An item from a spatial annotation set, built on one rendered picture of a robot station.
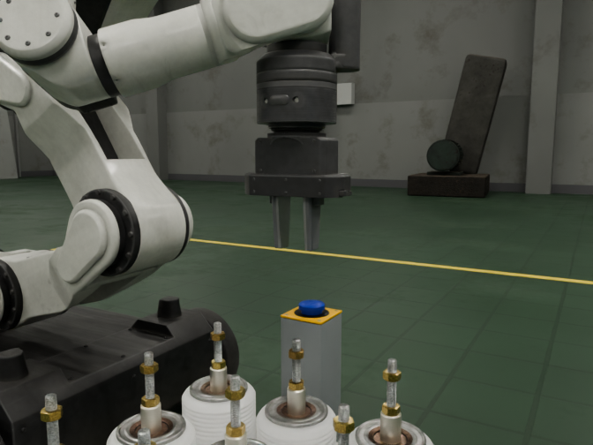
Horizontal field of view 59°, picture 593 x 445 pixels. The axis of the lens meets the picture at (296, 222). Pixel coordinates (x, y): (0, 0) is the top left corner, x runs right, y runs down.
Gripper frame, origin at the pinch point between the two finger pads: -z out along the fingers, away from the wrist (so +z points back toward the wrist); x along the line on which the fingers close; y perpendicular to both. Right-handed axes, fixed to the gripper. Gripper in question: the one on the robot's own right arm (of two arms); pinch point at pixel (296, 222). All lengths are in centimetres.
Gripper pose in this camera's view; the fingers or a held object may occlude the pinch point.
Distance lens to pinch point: 59.8
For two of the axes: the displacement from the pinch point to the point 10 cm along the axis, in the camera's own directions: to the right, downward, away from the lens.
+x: 9.1, 0.6, -4.1
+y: 4.2, -1.2, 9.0
